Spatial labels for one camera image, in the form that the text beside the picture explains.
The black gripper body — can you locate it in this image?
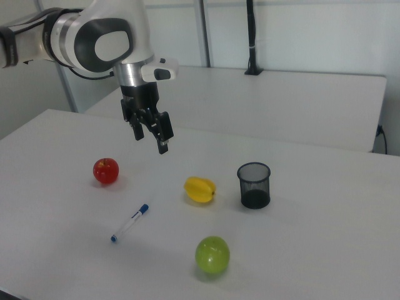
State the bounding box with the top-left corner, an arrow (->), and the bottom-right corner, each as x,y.
120,81 -> 161,119

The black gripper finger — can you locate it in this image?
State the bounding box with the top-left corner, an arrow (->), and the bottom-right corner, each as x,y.
144,109 -> 175,155
120,98 -> 145,141

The grey partition frame post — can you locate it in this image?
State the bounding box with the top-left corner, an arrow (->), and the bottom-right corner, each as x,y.
196,0 -> 214,68
54,61 -> 79,114

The blue white marker pen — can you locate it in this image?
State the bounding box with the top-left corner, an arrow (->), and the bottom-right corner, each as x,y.
110,204 -> 150,244

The black cable at table edge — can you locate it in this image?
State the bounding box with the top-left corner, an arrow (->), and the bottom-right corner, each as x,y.
376,124 -> 389,154

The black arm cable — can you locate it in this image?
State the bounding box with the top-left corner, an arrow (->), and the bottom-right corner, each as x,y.
68,66 -> 115,81

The yellow toy starfruit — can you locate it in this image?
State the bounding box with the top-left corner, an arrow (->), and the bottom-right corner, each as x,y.
183,176 -> 217,203

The red toy apple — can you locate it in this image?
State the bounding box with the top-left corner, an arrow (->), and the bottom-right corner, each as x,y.
92,157 -> 120,185

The black pole with base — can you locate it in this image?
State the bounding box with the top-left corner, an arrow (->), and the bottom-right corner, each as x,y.
244,0 -> 264,76

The black mesh pen cup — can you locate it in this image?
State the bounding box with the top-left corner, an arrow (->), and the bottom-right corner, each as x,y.
236,161 -> 272,209

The green toy apple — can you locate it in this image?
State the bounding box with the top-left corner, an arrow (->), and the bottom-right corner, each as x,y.
195,236 -> 231,274

